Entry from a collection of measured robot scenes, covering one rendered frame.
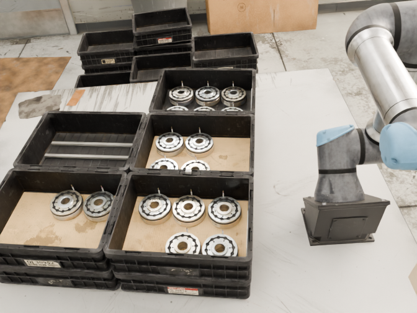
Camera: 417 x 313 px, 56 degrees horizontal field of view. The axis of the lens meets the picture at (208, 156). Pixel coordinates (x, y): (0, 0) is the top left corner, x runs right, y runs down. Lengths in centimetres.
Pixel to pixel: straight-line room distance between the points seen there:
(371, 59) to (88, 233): 92
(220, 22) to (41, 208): 285
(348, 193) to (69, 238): 86
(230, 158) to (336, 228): 43
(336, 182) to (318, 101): 73
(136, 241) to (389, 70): 83
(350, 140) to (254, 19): 277
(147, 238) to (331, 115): 101
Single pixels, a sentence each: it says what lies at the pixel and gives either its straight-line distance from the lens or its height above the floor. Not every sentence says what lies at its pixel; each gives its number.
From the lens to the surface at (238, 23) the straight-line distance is 389.
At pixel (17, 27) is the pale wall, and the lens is 447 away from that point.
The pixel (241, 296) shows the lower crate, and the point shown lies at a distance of 123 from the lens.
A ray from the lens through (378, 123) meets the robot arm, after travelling 122.
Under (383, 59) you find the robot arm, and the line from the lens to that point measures 84.
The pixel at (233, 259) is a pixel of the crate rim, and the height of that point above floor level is 93.
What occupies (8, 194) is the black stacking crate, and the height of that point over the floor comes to 89.
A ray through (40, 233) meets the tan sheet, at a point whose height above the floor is 83.
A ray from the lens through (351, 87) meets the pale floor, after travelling 329.
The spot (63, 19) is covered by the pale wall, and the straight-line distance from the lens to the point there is 429.
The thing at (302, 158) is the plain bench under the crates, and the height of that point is 70.
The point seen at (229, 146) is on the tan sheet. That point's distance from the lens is 145.
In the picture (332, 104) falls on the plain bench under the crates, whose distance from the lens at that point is 190.
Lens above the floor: 183
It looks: 45 degrees down
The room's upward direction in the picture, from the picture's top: 5 degrees counter-clockwise
